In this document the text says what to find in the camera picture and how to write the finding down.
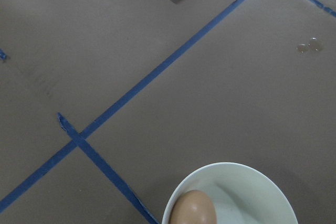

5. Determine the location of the white bowl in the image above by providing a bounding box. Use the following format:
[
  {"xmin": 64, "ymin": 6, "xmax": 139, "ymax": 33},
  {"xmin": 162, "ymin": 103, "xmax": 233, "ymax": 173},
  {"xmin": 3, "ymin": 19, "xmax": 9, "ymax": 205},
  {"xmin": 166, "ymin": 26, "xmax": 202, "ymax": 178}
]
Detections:
[{"xmin": 162, "ymin": 162, "xmax": 298, "ymax": 223}]

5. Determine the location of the brown egg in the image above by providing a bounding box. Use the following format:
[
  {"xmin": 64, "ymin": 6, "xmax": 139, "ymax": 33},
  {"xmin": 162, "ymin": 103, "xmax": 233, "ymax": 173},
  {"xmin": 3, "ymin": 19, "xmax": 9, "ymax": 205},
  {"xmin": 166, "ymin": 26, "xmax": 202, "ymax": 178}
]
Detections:
[{"xmin": 169, "ymin": 190, "xmax": 217, "ymax": 223}]

